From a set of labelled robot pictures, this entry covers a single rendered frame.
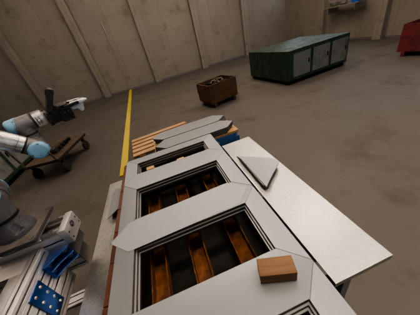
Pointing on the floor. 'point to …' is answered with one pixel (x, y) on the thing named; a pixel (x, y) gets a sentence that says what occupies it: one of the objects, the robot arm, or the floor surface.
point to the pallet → (148, 142)
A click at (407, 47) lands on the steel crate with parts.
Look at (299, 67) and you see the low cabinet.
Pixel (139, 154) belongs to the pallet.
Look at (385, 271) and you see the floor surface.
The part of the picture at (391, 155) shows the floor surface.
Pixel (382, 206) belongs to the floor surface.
